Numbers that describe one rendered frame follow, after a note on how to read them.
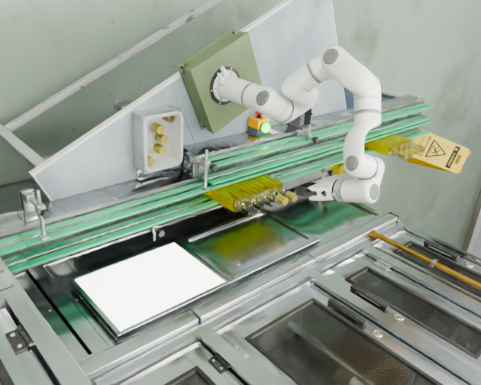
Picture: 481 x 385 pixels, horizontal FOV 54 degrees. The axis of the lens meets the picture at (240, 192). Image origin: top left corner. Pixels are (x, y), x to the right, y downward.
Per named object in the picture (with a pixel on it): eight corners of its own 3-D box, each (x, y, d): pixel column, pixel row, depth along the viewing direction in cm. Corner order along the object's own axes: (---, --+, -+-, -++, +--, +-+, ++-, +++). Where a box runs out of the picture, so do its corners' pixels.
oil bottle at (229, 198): (204, 195, 200) (237, 215, 186) (204, 182, 198) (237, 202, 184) (214, 191, 204) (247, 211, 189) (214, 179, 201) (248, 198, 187)
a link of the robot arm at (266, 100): (246, 77, 176) (276, 88, 165) (267, 91, 186) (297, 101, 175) (235, 101, 177) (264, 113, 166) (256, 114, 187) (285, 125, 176)
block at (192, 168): (182, 173, 196) (192, 179, 192) (182, 152, 192) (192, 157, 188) (188, 172, 198) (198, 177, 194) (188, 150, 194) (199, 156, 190)
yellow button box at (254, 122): (246, 131, 222) (257, 135, 217) (247, 115, 218) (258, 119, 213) (257, 128, 226) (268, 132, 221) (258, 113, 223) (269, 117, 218)
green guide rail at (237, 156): (201, 162, 192) (213, 168, 186) (201, 160, 191) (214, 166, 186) (423, 104, 299) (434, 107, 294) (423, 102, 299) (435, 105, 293)
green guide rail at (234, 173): (201, 178, 195) (213, 186, 190) (201, 176, 194) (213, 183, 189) (420, 115, 302) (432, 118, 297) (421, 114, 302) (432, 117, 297)
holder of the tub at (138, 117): (134, 178, 189) (144, 185, 184) (131, 111, 177) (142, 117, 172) (170, 169, 200) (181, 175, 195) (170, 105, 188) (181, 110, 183)
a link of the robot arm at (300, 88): (303, 57, 163) (326, 76, 175) (250, 95, 175) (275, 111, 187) (311, 78, 159) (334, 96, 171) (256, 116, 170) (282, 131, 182)
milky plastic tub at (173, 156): (133, 166, 187) (145, 174, 181) (131, 111, 177) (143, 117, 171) (171, 157, 197) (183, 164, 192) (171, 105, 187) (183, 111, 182)
